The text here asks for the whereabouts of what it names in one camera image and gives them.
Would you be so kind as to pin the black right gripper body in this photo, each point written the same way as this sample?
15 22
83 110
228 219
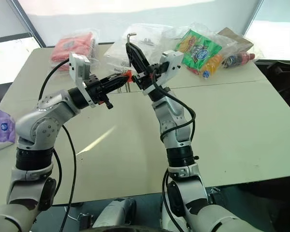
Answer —
154 72

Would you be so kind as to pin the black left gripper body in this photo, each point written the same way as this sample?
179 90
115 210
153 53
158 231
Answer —
94 90

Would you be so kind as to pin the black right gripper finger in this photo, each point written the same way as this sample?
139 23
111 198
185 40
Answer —
141 59
131 58

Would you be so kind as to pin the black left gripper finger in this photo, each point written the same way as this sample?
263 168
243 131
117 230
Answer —
113 86
114 76

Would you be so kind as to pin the red hex key holder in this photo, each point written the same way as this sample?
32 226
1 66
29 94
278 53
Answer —
128 75

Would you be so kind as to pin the silver hex key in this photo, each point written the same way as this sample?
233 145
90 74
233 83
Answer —
130 35

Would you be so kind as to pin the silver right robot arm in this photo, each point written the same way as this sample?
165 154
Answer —
183 193

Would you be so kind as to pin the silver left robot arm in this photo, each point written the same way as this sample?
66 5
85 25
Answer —
41 120

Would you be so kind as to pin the clear plastic bag with parts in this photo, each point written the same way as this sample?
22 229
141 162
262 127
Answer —
145 41

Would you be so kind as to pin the red packets in plastic bag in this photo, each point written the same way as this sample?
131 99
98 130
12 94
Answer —
73 48

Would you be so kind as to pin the green snack bag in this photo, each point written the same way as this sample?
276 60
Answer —
198 49

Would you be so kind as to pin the yellow orange snack bag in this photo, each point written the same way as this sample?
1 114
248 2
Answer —
212 66

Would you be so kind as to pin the cola bottle with red cap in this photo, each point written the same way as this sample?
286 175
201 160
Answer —
239 59

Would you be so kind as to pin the brown paper bag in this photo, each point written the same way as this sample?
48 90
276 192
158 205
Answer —
236 39

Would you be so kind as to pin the purple tissue packet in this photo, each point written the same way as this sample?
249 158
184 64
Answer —
2 126

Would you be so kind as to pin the silver robot torso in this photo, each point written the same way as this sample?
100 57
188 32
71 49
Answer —
116 213

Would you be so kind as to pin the dark machine beside table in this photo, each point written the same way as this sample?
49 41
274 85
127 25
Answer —
280 77

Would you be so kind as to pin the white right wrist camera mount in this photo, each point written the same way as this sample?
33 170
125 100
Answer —
172 63

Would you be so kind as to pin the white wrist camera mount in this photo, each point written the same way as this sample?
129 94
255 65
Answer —
172 63
77 67

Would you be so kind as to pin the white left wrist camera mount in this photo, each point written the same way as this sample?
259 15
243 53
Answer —
77 67

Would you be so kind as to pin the dark window frame post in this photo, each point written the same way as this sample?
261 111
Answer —
26 23

